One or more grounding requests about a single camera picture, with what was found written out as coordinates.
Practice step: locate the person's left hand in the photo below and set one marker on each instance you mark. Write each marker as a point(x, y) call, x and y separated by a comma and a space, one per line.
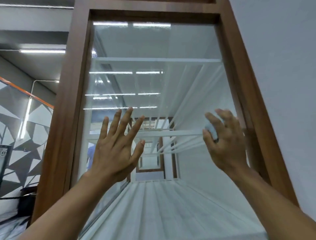
point(113, 155)

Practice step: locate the person's right hand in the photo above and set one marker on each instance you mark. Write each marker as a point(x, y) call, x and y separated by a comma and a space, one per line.
point(229, 148)

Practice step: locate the light blue cleaning cloth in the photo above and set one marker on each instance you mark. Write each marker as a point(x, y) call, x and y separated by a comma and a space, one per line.
point(211, 129)

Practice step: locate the wooden framed display cabinet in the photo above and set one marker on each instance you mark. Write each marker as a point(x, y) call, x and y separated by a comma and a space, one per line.
point(64, 123)

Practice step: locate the narrow glass panel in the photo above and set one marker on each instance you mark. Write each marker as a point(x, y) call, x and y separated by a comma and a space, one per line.
point(148, 49)

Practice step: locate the person's left forearm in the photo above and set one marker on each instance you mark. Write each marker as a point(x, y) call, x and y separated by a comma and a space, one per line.
point(69, 207)

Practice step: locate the person's right forearm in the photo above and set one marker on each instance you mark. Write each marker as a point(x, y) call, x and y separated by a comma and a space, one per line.
point(271, 205)

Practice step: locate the orange pipe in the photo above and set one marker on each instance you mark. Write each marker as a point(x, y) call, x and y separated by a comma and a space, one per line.
point(24, 92)

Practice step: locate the black glass door fridge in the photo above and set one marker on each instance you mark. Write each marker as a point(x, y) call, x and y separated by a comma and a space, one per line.
point(3, 158)

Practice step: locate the vertical wall light strip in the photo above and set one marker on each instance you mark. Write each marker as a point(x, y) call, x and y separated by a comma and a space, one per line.
point(24, 118)

